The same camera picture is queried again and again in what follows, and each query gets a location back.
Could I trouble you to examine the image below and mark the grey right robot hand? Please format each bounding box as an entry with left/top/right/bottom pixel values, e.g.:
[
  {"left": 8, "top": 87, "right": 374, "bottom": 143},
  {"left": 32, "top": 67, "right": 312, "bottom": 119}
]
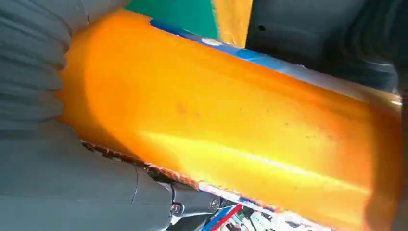
[{"left": 0, "top": 120, "right": 243, "bottom": 231}]

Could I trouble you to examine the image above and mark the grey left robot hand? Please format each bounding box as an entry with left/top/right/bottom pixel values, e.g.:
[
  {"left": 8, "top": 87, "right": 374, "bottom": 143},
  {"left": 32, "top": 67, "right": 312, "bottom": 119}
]
[{"left": 244, "top": 0, "right": 399, "bottom": 94}]

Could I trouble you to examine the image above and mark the yellow sheet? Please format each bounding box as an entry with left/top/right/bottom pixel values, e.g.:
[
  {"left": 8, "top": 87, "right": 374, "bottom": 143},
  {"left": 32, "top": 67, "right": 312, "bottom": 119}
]
[{"left": 212, "top": 0, "right": 254, "bottom": 49}]

